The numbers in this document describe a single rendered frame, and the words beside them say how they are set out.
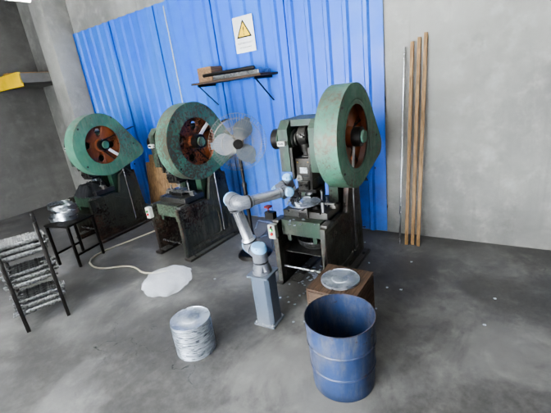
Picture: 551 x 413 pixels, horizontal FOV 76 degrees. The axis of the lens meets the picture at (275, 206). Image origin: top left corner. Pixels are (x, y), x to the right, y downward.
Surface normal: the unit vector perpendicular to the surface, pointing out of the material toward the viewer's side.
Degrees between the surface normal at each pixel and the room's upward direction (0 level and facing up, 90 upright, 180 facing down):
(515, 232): 90
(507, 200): 90
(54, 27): 90
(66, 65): 90
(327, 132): 76
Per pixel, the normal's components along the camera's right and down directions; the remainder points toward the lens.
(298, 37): -0.54, 0.33
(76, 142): 0.86, 0.06
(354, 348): 0.26, 0.32
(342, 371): -0.12, 0.37
